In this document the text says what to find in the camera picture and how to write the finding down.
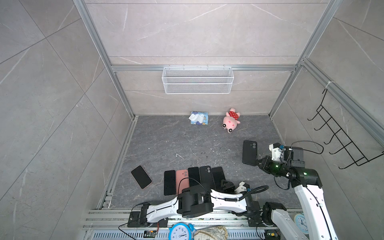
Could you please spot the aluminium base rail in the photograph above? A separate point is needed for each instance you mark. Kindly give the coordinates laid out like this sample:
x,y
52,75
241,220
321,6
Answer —
x,y
108,225

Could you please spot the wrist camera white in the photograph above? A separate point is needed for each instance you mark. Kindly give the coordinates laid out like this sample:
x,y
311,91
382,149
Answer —
x,y
243,187
277,151

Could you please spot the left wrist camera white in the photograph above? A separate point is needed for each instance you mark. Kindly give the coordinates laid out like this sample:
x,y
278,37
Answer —
x,y
243,187

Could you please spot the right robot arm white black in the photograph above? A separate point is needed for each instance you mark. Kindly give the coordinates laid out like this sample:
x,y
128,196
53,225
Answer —
x,y
315,223

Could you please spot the blue alarm clock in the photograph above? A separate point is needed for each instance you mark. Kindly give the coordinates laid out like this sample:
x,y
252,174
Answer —
x,y
182,231

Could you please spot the white wire wall basket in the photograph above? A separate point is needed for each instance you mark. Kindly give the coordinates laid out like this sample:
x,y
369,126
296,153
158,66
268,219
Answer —
x,y
197,80

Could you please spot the pink pig plush toy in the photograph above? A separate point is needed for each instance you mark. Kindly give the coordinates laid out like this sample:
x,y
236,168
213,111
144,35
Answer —
x,y
230,121

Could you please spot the white alarm clock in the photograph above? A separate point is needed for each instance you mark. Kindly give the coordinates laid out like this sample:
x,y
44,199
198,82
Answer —
x,y
301,223

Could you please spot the black phone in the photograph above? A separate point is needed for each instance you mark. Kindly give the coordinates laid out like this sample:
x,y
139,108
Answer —
x,y
194,176
218,176

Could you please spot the black phone case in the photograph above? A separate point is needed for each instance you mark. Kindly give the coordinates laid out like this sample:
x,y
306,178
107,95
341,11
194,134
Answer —
x,y
207,179

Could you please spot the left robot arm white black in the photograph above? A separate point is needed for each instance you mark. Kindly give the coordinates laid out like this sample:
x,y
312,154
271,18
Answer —
x,y
196,201

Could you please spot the small phone pink case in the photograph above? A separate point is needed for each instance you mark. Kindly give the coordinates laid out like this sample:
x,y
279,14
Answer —
x,y
141,177

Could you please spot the black wire hook rack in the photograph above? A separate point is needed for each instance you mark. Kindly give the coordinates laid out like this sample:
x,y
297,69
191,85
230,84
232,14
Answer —
x,y
340,136

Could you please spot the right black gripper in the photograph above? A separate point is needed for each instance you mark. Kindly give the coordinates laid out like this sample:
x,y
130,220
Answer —
x,y
265,165

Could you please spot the woven basket object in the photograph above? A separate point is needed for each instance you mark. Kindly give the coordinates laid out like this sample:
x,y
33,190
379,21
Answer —
x,y
212,233

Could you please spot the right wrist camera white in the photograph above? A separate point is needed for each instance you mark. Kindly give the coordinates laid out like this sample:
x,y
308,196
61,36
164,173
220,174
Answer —
x,y
277,151

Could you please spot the blue tissue packet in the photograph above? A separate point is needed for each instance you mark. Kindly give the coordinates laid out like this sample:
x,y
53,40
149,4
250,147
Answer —
x,y
199,118

